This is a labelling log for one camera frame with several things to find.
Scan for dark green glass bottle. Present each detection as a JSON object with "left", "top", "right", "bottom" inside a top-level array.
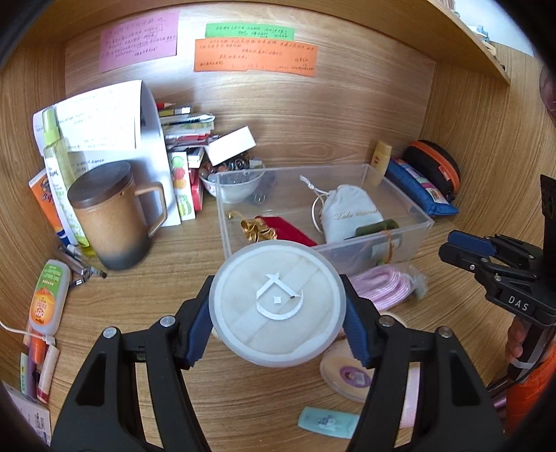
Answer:
[{"left": 348, "top": 218, "right": 399, "bottom": 265}]

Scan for pink rope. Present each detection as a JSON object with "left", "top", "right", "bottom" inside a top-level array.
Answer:
[{"left": 346, "top": 261, "right": 429, "bottom": 313}]

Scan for red velvet pouch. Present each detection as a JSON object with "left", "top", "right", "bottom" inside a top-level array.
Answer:
[{"left": 256, "top": 216, "right": 317, "bottom": 247}]

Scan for round white powder puff case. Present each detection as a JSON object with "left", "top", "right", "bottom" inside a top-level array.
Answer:
[{"left": 208, "top": 240, "right": 347, "bottom": 367}]

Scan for gold tassel ornament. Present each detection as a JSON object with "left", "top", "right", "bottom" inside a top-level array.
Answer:
[{"left": 227, "top": 210, "right": 278, "bottom": 244}]

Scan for person right hand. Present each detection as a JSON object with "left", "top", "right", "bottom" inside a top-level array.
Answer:
[{"left": 505, "top": 316, "right": 527, "bottom": 363}]

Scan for black orange zip case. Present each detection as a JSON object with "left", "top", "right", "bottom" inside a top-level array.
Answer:
[{"left": 401, "top": 139, "right": 462, "bottom": 202}]

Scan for blue patchwork pencil case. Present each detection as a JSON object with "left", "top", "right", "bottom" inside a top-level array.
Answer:
[{"left": 385, "top": 158, "right": 459, "bottom": 217}]

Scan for light blue sachet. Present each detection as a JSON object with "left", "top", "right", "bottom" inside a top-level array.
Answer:
[{"left": 298, "top": 407, "right": 359, "bottom": 439}]

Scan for orange glue bottle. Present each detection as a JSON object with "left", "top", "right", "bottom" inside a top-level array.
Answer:
[{"left": 29, "top": 259, "right": 72, "bottom": 336}]

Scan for yellow lotion tube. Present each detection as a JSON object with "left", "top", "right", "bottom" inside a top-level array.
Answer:
[{"left": 369, "top": 140, "right": 392, "bottom": 186}]

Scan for clear plastic storage bin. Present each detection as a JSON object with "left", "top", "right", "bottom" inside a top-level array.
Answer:
[{"left": 210, "top": 164, "right": 433, "bottom": 275}]

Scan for metal nail clippers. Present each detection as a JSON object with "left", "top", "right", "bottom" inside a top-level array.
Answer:
[{"left": 56, "top": 245, "right": 107, "bottom": 288}]

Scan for brown lidded mug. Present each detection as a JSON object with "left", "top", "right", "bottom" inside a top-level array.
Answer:
[{"left": 68, "top": 161, "right": 168, "bottom": 270}]

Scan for orange booklet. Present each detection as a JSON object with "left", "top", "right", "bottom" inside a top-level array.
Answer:
[{"left": 28, "top": 169, "right": 70, "bottom": 245}]

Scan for fruit print box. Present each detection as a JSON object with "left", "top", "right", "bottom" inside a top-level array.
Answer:
[{"left": 168, "top": 153, "right": 195, "bottom": 221}]

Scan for white bowl of trinkets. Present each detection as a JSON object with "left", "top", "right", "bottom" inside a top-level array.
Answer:
[{"left": 199, "top": 157, "right": 265, "bottom": 204}]

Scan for white cardboard box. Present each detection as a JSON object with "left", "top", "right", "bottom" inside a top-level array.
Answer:
[{"left": 205, "top": 126, "right": 256, "bottom": 166}]

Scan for orange sticky note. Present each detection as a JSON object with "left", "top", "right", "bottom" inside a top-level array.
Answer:
[{"left": 194, "top": 37, "right": 319, "bottom": 77}]

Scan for green spray bottle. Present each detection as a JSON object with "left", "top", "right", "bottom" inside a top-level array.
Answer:
[{"left": 41, "top": 106, "right": 94, "bottom": 257}]

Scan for white paper file holder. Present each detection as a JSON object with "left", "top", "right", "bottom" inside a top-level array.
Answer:
[{"left": 51, "top": 80, "right": 181, "bottom": 227}]

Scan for stack of books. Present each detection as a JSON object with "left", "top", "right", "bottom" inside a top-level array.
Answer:
[{"left": 158, "top": 105, "right": 216, "bottom": 213}]

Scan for red white marker pen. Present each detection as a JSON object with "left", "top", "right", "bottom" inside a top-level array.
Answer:
[{"left": 155, "top": 103, "right": 175, "bottom": 110}]

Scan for green sticky note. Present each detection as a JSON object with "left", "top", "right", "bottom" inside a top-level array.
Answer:
[{"left": 205, "top": 22, "right": 295, "bottom": 40}]

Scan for pink sticky note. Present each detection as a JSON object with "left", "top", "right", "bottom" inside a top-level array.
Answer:
[{"left": 99, "top": 10, "right": 179, "bottom": 73}]

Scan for white cable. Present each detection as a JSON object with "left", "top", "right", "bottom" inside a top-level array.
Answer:
[{"left": 0, "top": 319, "right": 57, "bottom": 347}]

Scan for white drawstring pouch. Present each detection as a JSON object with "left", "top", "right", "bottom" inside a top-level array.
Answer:
[{"left": 300, "top": 175, "right": 384, "bottom": 244}]

